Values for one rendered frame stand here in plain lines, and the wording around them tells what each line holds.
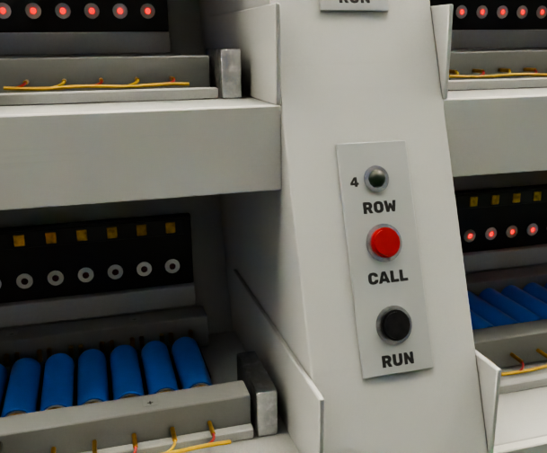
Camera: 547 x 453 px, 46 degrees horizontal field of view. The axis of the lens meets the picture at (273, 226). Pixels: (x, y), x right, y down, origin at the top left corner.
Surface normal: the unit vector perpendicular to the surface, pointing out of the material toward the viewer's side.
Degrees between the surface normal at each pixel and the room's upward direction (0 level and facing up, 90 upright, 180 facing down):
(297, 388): 90
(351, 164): 90
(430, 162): 90
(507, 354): 111
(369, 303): 90
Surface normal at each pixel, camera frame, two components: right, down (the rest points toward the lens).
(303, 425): -0.96, 0.08
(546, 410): -0.01, -0.96
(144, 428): 0.28, 0.26
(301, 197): 0.26, -0.10
